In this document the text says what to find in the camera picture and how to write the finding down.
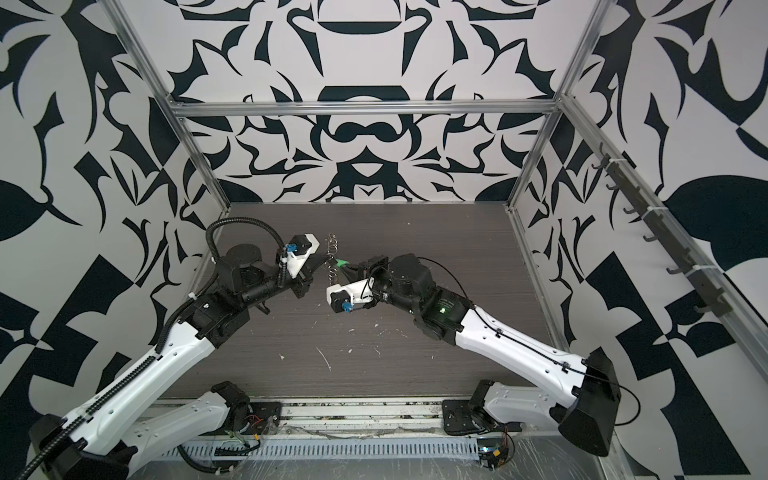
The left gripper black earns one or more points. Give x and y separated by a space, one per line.
297 283

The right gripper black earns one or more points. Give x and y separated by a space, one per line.
367 269

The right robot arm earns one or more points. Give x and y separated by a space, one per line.
579 395

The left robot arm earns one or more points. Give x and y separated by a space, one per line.
106 438

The small circuit board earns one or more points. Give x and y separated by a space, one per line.
494 452

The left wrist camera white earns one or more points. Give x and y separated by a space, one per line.
297 252

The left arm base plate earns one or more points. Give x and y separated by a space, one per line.
262 417

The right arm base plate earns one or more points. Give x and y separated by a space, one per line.
463 417

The white slotted cable duct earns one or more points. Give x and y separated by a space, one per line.
456 448

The wall hook rail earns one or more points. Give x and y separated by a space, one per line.
665 230

